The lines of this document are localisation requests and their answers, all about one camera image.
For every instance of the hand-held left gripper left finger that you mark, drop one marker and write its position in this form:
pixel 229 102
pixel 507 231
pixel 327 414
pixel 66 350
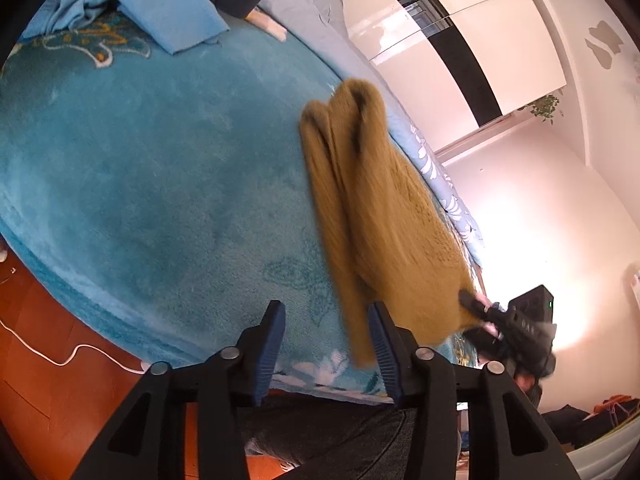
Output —
pixel 265 350

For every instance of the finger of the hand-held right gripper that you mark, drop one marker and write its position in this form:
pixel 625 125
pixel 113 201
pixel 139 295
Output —
pixel 474 305

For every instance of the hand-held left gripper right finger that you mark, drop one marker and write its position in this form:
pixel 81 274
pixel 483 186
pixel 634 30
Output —
pixel 384 347

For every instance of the mustard knitted sweater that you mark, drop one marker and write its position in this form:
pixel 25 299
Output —
pixel 372 220

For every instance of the dark clothes pile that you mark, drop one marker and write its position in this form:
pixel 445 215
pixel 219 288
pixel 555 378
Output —
pixel 590 422

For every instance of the person's grey trousers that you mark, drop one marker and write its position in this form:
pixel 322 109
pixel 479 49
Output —
pixel 330 435

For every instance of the teal plush blanket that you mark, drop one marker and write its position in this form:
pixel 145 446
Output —
pixel 165 185

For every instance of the green hanging plant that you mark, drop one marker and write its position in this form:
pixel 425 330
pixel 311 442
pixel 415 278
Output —
pixel 546 107

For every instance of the blue floral bed sheet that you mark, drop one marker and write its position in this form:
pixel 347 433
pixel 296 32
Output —
pixel 380 90

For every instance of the white glossy wardrobe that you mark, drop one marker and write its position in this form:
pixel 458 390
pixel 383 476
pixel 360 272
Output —
pixel 450 45

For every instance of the light blue cloth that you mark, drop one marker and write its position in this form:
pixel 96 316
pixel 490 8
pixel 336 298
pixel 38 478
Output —
pixel 125 2

